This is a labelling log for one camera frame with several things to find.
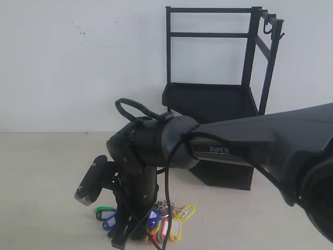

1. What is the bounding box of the bunch of colourful key tags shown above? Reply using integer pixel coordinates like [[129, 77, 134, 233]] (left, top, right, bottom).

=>
[[95, 201, 196, 244]]

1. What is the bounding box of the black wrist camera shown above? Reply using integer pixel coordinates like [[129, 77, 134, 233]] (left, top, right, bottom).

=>
[[74, 155, 107, 206]]

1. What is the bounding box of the black metal corner rack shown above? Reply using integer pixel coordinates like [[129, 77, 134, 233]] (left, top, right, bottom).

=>
[[161, 5, 286, 192]]

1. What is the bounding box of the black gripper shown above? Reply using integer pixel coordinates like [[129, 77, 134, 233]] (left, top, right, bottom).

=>
[[111, 167, 159, 247]]

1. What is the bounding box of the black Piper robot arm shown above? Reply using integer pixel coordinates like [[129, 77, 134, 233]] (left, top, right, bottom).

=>
[[107, 98, 332, 241]]

